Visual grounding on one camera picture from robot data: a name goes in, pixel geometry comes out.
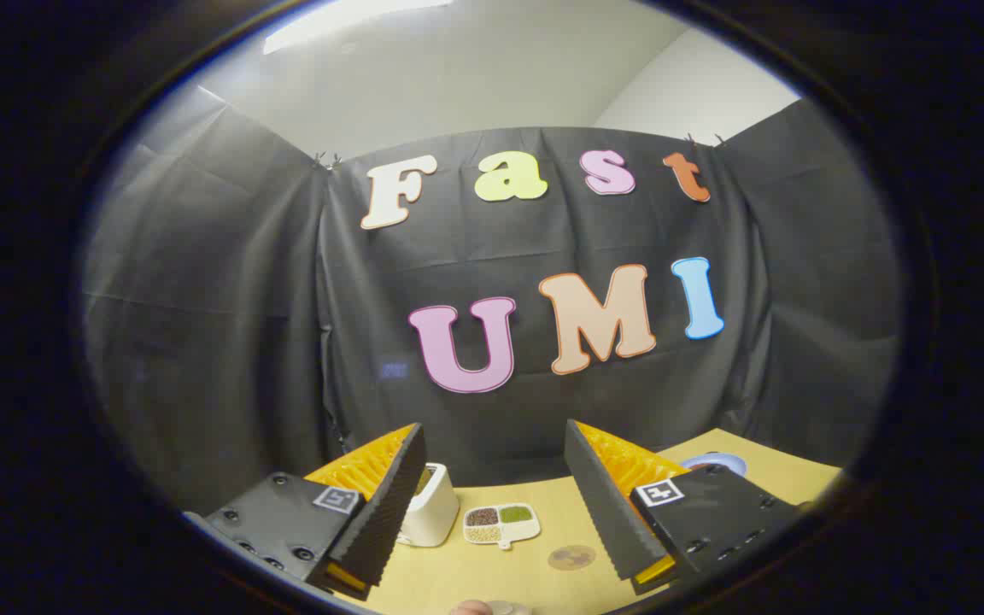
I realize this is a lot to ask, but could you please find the blue rimmed plate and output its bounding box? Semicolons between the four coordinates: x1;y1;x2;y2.
681;452;749;477

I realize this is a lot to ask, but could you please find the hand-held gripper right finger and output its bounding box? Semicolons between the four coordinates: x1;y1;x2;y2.
564;419;803;596

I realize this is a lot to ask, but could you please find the wooden table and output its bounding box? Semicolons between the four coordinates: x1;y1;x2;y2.
354;427;845;615

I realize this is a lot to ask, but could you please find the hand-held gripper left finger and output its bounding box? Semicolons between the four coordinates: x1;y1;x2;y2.
187;422;427;601

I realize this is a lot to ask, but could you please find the round brown coaster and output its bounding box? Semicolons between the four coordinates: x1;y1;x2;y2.
548;545;597;571

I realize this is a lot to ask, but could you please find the white divided snack dish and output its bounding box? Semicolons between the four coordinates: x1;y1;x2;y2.
463;503;542;551

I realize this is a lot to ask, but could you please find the black backdrop cloth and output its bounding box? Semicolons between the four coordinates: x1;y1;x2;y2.
82;85;903;516

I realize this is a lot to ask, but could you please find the white square cup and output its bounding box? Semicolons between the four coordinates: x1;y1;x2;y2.
396;462;461;548

